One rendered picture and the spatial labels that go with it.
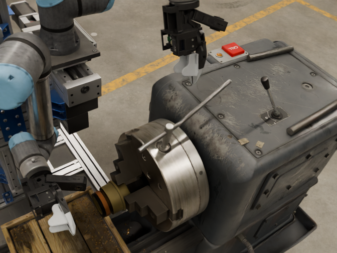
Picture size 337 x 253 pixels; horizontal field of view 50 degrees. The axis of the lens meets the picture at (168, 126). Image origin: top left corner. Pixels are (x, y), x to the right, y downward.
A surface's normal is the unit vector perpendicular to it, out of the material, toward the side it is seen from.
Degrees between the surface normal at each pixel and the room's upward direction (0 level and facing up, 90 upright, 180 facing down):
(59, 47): 72
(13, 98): 89
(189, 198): 65
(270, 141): 0
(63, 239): 0
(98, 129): 0
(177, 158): 23
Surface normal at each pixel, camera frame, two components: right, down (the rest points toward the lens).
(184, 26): 0.56, 0.37
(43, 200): 0.16, -0.68
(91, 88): 0.58, 0.63
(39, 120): 0.25, 0.73
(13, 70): 0.66, -0.44
